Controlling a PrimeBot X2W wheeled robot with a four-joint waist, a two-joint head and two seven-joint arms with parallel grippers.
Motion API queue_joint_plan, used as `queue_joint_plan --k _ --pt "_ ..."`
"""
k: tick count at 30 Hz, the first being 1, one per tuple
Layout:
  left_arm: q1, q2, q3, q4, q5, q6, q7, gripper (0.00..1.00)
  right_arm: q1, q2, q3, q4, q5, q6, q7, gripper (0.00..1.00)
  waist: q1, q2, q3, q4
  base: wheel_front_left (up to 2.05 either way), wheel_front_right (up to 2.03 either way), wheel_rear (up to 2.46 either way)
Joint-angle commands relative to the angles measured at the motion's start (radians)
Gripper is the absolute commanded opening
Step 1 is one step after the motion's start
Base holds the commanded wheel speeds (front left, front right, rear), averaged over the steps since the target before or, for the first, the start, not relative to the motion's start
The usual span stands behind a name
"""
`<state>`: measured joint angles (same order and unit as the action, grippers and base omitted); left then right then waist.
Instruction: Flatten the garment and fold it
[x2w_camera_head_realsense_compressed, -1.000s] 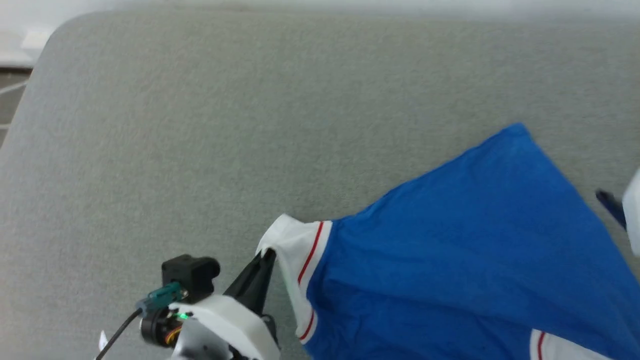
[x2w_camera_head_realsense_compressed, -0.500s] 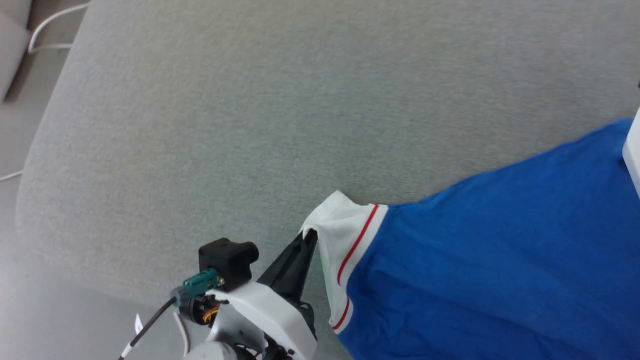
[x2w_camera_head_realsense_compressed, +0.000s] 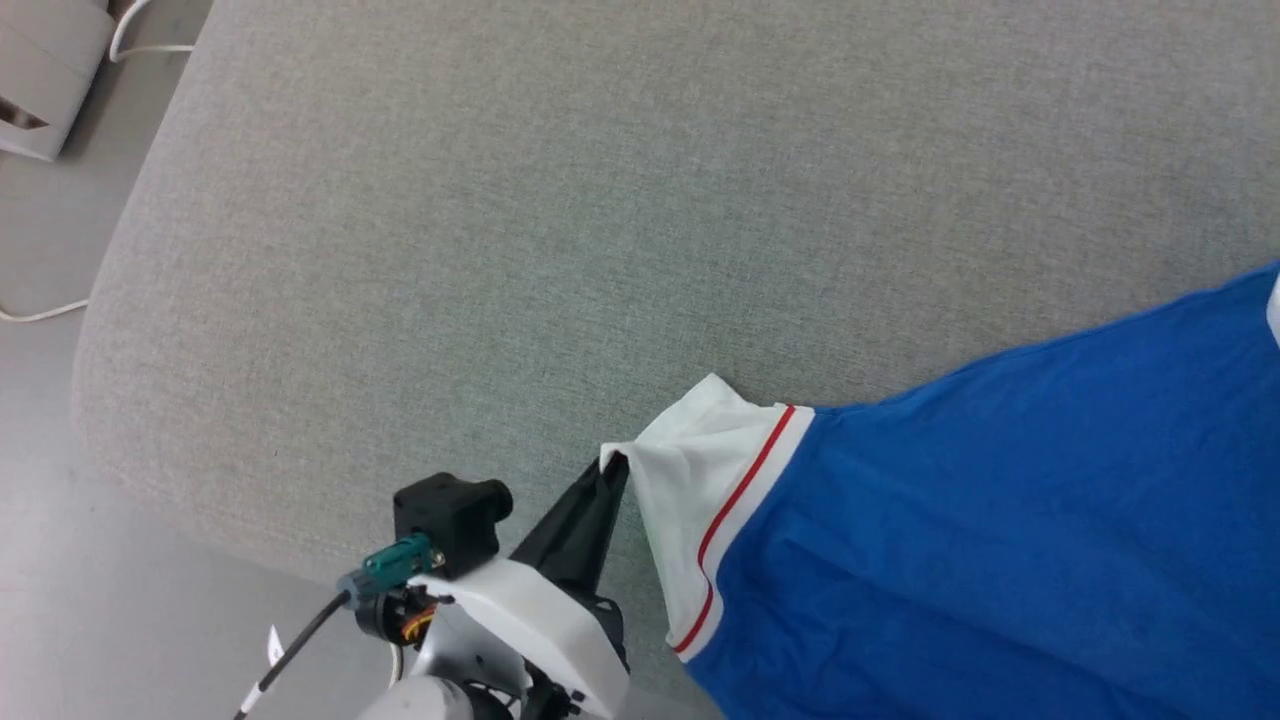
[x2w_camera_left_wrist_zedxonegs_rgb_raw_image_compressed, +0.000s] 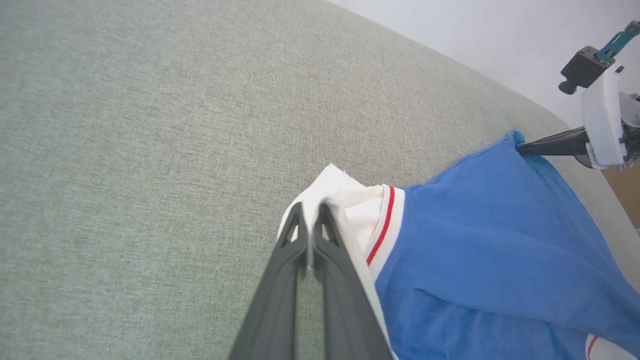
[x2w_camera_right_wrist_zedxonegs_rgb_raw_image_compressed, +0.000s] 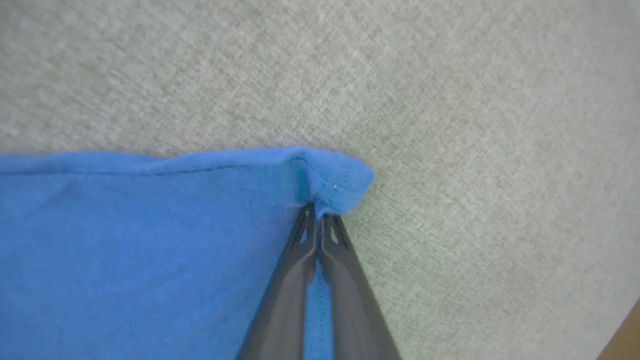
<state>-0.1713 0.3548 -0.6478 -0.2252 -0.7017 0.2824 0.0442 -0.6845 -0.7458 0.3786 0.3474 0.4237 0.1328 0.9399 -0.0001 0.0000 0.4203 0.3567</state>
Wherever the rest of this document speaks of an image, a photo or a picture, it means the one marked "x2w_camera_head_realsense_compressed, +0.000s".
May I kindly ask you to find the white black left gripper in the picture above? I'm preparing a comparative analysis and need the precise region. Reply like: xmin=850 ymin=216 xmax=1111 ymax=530
xmin=405 ymin=452 xmax=633 ymax=720

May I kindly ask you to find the blue white red-striped garment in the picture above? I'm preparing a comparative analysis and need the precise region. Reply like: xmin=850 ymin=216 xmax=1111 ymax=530
xmin=600 ymin=262 xmax=1280 ymax=720

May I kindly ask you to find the white plastic appliance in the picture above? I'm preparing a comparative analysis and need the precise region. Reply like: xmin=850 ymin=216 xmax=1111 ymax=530
xmin=0 ymin=0 xmax=116 ymax=162

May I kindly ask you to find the black cable with teal plug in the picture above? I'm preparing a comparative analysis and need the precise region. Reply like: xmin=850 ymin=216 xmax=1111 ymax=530
xmin=235 ymin=533 xmax=446 ymax=720

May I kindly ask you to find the white floor cable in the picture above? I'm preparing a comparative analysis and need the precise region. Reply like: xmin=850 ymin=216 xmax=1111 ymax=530
xmin=108 ymin=0 xmax=197 ymax=64
xmin=0 ymin=297 xmax=92 ymax=324

